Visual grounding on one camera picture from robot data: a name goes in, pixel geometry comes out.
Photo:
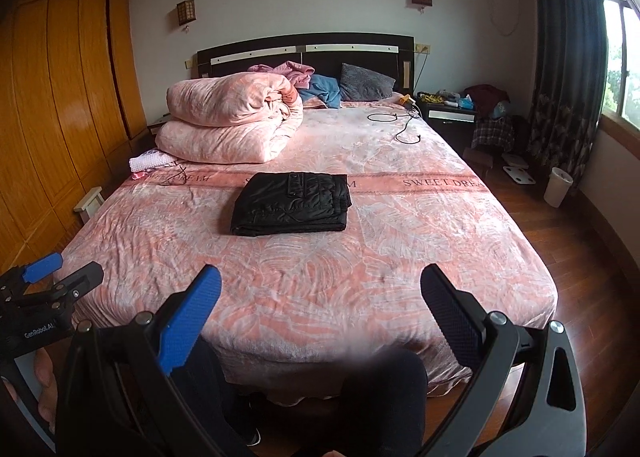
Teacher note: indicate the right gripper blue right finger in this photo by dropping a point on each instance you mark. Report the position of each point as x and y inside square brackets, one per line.
[457, 314]

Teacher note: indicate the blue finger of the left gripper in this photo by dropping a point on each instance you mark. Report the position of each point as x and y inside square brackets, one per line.
[74, 286]
[43, 268]

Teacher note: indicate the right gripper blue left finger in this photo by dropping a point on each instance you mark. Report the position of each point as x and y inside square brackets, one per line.
[187, 313]

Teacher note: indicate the black padded pants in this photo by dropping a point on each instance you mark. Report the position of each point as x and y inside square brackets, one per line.
[291, 203]

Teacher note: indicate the person's left hand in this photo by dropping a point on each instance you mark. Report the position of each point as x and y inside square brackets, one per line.
[37, 369]

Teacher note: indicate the small white bedside stool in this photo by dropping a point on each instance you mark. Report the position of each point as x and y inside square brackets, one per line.
[89, 204]

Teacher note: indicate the white folded towel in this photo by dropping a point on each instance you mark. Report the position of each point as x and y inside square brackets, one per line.
[150, 160]

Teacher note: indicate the pink patterned bed sheet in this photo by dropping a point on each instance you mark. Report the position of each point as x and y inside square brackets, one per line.
[294, 306]

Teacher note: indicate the wooden wardrobe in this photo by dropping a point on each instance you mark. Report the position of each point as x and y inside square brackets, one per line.
[71, 117]

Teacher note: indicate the white waste bin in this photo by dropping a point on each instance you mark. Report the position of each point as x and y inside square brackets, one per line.
[558, 186]

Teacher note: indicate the plaid cloth on chair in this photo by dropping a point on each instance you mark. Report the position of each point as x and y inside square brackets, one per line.
[495, 133]

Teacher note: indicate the black nightstand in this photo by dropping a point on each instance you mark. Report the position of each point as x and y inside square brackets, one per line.
[455, 125]

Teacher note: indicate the folded pink quilt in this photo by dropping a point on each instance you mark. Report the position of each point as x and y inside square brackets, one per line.
[245, 117]

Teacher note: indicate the dark red bag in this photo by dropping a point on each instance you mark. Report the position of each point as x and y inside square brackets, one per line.
[485, 97]

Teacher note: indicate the grey pillow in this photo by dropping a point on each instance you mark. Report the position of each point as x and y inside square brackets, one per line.
[360, 84]

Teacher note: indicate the blue garment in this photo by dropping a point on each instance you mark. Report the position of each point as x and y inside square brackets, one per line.
[324, 88]

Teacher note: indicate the pink garment at headboard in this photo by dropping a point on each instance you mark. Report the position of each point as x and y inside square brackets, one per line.
[298, 74]

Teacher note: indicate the black wooden headboard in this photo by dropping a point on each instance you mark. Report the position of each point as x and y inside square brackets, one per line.
[326, 52]

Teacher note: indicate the dark blue curtain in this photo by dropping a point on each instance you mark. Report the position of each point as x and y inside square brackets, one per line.
[572, 50]

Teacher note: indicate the wall power outlet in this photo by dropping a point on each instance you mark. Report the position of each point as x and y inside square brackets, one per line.
[420, 48]

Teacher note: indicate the window with frame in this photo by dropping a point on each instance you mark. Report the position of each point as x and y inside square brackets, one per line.
[622, 72]

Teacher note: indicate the left wall lamp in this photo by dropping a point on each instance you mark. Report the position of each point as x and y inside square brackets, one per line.
[186, 12]

